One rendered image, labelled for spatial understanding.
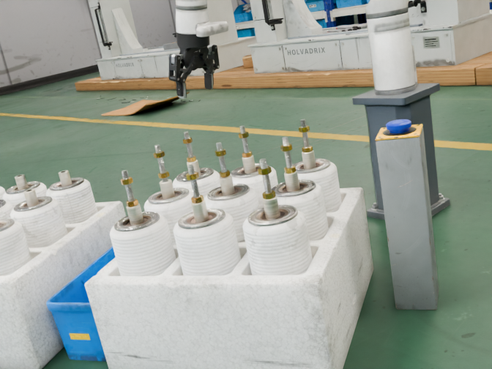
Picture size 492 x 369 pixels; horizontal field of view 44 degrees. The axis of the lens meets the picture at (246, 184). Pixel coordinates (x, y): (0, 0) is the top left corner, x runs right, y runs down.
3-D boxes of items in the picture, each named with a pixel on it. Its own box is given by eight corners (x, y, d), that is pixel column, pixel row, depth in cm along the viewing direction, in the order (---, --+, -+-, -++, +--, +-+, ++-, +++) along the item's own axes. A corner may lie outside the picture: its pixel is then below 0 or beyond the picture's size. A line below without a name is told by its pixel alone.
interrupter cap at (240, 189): (258, 191, 104) (258, 187, 104) (221, 205, 100) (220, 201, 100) (235, 184, 110) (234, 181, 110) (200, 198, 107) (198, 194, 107)
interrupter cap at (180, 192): (140, 204, 109) (139, 200, 109) (168, 189, 115) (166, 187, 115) (170, 206, 105) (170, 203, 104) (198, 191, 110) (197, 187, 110)
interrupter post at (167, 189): (159, 200, 110) (156, 183, 109) (168, 195, 111) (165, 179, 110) (169, 200, 108) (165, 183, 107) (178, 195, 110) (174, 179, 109)
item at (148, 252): (127, 318, 107) (101, 225, 101) (176, 299, 111) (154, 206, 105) (144, 340, 98) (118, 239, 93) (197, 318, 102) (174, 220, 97)
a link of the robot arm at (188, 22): (203, 38, 130) (202, 9, 127) (166, 32, 136) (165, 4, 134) (230, 31, 136) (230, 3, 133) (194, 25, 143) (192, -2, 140)
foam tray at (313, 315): (200, 271, 137) (184, 197, 132) (373, 269, 123) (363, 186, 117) (110, 378, 103) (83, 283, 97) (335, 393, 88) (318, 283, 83)
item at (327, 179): (301, 270, 112) (285, 179, 107) (297, 249, 122) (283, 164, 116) (352, 262, 112) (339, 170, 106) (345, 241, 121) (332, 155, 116)
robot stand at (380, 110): (400, 196, 159) (388, 83, 150) (451, 204, 148) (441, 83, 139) (366, 216, 150) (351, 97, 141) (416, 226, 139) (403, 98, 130)
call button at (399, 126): (389, 132, 102) (387, 120, 101) (413, 129, 101) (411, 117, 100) (386, 138, 98) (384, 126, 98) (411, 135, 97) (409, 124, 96)
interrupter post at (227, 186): (238, 193, 105) (234, 175, 104) (226, 198, 104) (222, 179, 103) (230, 191, 107) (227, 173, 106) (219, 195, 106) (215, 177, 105)
